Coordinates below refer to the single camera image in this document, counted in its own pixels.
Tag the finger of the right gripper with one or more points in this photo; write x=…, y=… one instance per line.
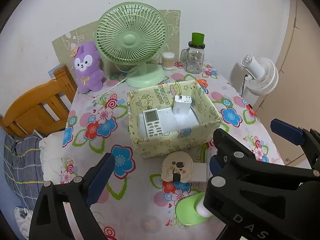
x=227, y=147
x=296, y=135

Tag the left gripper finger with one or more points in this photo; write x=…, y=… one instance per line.
x=49, y=219

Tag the white power adapter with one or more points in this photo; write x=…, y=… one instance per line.
x=182, y=105

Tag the white air conditioner remote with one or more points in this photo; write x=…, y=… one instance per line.
x=152, y=123

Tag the yellow patterned storage box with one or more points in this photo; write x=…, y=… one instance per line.
x=179, y=131

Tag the plaid blue bedding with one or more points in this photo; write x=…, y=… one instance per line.
x=22, y=168

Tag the green case with white roll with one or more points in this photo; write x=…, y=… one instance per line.
x=191, y=210

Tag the white standing fan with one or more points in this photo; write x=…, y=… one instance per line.
x=262, y=76

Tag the white pillow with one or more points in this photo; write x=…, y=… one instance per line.
x=50, y=156

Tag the glass mason jar mug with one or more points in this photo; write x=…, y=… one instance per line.
x=192, y=58

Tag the cotton swab container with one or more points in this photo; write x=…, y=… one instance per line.
x=168, y=60

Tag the wooden chair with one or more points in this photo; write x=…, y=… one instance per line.
x=41, y=108

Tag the green plastic cup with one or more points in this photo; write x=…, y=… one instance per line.
x=197, y=39

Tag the green desk fan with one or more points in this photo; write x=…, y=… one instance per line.
x=131, y=34

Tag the purple plush toy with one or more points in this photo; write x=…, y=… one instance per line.
x=86, y=61

